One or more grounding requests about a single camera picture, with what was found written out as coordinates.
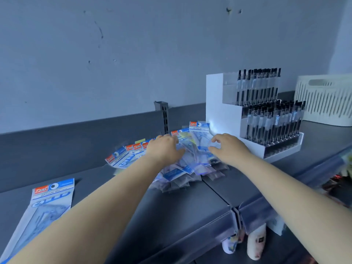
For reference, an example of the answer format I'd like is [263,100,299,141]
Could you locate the person's left hand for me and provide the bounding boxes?
[145,133,187,170]

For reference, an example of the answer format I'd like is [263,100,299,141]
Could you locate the person's right hand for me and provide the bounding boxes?
[208,132,254,170]

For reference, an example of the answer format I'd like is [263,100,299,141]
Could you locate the pile of mixed packaged rulers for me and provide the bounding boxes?
[104,121,230,193]

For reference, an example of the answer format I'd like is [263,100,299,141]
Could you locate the pile of blue set-square packets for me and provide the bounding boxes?
[0,178,75,264]

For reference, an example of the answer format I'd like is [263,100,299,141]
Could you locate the person's right forearm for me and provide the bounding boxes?
[238,155,352,264]

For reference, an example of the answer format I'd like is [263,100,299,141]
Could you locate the person's left forearm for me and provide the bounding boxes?
[8,152,165,264]

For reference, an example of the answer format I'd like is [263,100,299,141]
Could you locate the rows of black gel pens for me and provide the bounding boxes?
[235,67,306,146]

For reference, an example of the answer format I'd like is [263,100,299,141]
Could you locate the white tiered pen display stand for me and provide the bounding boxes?
[205,73,305,164]

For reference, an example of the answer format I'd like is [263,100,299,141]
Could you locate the small white box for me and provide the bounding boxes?
[267,215,289,236]

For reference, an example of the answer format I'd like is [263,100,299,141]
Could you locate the white slotted plastic basket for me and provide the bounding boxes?
[293,74,352,127]

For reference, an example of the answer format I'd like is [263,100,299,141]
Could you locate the grey shelf back panel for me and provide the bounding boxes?
[0,90,296,193]

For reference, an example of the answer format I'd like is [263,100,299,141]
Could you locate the grey slotted shelf post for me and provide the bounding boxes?
[154,101,169,135]

